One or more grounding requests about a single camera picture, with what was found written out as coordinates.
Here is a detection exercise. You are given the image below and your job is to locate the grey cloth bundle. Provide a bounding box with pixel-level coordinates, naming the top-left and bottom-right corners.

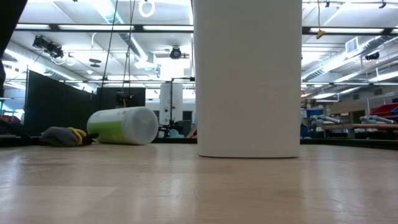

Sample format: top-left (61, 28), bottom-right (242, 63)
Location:
top-left (39, 126), bottom-right (80, 147)

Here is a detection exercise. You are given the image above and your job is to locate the grey blue rolled bundle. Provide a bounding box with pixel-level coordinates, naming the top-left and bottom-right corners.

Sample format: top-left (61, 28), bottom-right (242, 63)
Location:
top-left (310, 114), bottom-right (341, 126)
top-left (359, 114), bottom-right (396, 125)

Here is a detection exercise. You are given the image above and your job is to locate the white wipes canister green label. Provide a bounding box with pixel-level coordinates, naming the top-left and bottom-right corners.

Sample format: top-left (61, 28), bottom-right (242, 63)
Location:
top-left (86, 106), bottom-right (160, 146)

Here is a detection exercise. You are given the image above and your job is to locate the black aluminium table frame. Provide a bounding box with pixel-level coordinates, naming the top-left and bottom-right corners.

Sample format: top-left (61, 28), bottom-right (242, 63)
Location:
top-left (0, 134), bottom-right (398, 151)

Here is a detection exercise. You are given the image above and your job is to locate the black ceiling camera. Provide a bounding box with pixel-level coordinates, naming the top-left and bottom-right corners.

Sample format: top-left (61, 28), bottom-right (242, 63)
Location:
top-left (364, 51), bottom-right (381, 62)

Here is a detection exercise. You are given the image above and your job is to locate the shelving with blue bins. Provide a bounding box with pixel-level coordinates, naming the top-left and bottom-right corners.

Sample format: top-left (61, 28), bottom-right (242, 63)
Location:
top-left (300, 105), bottom-right (326, 139)

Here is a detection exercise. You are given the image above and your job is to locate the white ceiling ring light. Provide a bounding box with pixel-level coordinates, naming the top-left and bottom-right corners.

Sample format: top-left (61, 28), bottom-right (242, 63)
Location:
top-left (137, 0), bottom-right (156, 19)

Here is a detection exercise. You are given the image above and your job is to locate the black yellow hanging tool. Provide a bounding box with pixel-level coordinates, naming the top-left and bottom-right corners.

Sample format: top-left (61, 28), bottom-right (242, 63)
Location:
top-left (116, 91), bottom-right (137, 109)

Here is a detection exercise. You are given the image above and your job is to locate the wooden workbench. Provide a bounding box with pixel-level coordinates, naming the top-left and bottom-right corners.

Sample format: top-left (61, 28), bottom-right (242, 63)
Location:
top-left (320, 123), bottom-right (398, 140)

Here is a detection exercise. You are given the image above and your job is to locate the yellow hanging pendant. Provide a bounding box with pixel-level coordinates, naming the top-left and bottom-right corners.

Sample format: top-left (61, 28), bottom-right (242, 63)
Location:
top-left (315, 0), bottom-right (326, 40)

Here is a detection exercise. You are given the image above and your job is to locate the silver ceiling duct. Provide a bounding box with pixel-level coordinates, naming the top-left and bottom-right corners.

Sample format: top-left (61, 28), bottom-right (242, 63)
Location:
top-left (300, 35), bottom-right (398, 83)

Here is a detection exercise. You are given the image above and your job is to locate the black curtain partition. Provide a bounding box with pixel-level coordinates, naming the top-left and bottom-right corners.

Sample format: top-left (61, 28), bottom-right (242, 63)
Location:
top-left (24, 70), bottom-right (147, 137)

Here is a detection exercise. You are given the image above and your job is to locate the black ceiling cord reel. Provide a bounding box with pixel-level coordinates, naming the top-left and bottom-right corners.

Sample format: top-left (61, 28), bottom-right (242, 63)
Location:
top-left (169, 45), bottom-right (190, 60)

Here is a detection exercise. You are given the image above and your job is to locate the white plastic trash bin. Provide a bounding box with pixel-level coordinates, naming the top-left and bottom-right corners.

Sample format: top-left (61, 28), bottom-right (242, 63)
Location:
top-left (192, 0), bottom-right (303, 159)

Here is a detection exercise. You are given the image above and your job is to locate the red storage bin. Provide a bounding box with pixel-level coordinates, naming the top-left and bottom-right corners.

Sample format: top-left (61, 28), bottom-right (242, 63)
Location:
top-left (369, 103), bottom-right (398, 117)

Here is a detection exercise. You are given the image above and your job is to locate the white cylindrical machine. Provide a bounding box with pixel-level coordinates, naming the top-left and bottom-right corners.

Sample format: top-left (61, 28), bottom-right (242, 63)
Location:
top-left (159, 82), bottom-right (185, 126)

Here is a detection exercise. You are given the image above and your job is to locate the black overhead light bar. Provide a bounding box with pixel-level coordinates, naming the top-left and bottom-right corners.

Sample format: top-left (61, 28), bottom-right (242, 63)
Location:
top-left (14, 23), bottom-right (398, 35)

